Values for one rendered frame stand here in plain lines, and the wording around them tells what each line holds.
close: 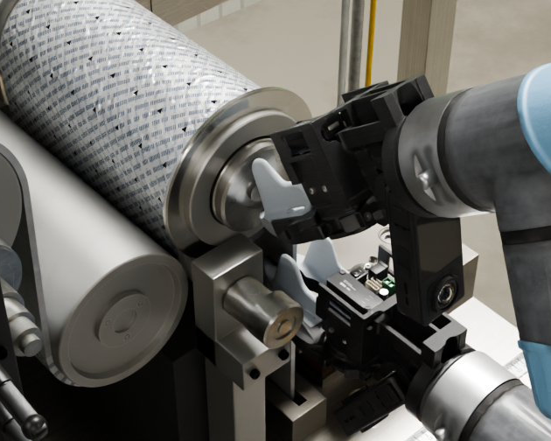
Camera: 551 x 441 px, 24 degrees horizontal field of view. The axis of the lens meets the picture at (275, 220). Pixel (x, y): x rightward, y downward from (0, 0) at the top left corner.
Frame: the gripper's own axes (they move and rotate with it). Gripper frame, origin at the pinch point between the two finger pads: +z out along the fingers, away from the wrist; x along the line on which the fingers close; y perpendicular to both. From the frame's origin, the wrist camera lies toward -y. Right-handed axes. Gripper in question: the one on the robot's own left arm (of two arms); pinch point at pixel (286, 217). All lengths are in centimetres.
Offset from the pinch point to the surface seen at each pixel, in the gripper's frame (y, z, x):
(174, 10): 17.9, 32.9, -17.9
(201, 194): 4.6, 0.5, 5.3
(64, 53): 18.1, 11.9, 5.0
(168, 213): 4.5, 1.6, 7.9
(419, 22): 1, 69, -77
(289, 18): 6, 199, -144
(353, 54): 2, 65, -60
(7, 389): 3.3, -17.8, 29.9
